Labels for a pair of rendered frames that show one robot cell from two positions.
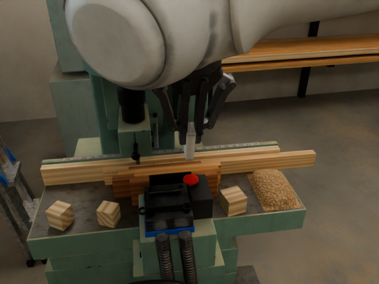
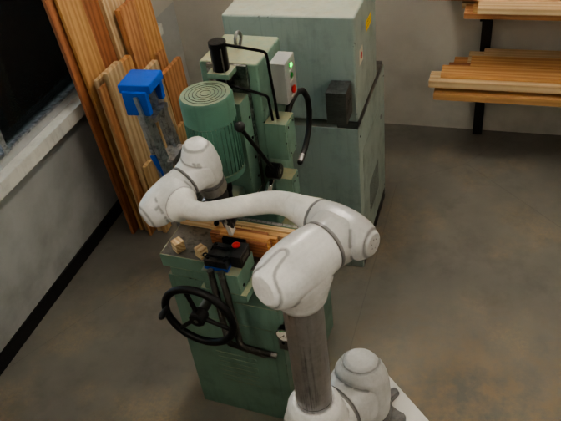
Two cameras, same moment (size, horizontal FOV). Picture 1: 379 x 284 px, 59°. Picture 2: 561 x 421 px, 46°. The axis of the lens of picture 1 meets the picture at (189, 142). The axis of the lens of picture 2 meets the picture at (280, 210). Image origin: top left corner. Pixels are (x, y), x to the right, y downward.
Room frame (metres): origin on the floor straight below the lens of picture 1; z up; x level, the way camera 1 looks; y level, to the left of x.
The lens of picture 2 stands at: (-0.83, -1.10, 2.52)
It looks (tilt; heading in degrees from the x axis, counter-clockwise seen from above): 39 degrees down; 34
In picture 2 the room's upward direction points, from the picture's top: 8 degrees counter-clockwise
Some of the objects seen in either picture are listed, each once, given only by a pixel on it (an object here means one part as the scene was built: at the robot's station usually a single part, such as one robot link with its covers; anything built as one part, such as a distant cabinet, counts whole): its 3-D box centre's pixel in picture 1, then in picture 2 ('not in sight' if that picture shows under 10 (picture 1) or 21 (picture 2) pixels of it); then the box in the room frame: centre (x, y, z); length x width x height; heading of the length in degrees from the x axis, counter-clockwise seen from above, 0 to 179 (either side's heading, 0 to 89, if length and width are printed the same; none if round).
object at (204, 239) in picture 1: (175, 229); (229, 269); (0.49, 0.03, 0.91); 0.15 x 0.14 x 0.09; 99
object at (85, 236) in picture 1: (171, 215); (240, 262); (0.57, 0.04, 0.87); 0.61 x 0.30 x 0.06; 99
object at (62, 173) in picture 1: (165, 164); (250, 229); (0.70, 0.06, 0.92); 0.60 x 0.02 x 0.05; 99
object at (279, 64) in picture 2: not in sight; (283, 78); (1.00, 0.03, 1.40); 0.10 x 0.06 x 0.16; 9
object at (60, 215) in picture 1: (60, 215); (178, 245); (0.52, 0.27, 0.92); 0.04 x 0.04 x 0.04; 67
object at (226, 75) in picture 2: not in sight; (221, 64); (0.80, 0.15, 1.54); 0.08 x 0.08 x 0.17; 9
